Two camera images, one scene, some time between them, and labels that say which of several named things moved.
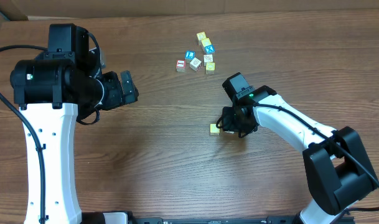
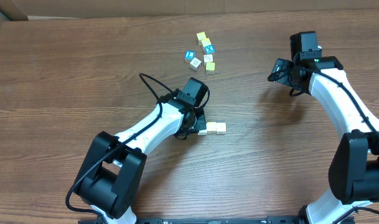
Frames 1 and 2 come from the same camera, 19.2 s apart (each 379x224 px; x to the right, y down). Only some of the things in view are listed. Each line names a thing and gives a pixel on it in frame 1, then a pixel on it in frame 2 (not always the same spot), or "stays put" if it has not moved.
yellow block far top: (201, 35) stays put
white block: (208, 58) stays put
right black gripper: (229, 124) → (280, 72)
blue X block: (210, 49) stays put
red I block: (180, 65) → (202, 132)
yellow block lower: (210, 68) stays put
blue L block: (190, 54) stays put
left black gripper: (116, 97) → (200, 122)
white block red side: (195, 64) stays put
